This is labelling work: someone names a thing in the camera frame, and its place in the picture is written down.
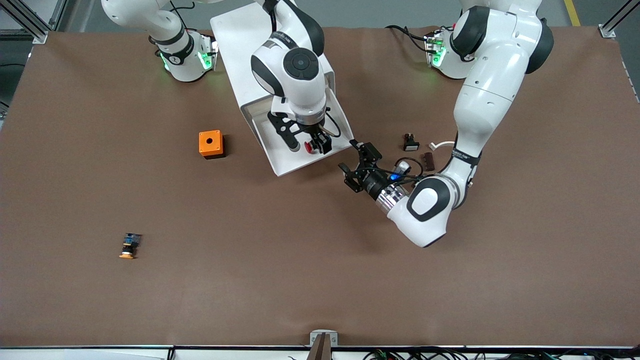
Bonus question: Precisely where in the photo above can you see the orange mushroom push button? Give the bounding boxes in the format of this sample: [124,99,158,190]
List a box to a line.
[119,233,142,260]

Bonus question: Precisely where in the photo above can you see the orange box with hole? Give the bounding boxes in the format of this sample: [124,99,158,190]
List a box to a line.
[198,130,226,160]

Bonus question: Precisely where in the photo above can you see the black arm base cable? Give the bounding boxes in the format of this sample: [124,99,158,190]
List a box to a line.
[385,24,432,53]

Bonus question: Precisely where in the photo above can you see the grey metal bracket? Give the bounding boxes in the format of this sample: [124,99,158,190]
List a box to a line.
[309,329,339,347]

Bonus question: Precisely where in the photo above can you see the aluminium frame bar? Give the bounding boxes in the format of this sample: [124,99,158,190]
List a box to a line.
[599,0,640,39]
[0,0,49,45]
[49,0,69,32]

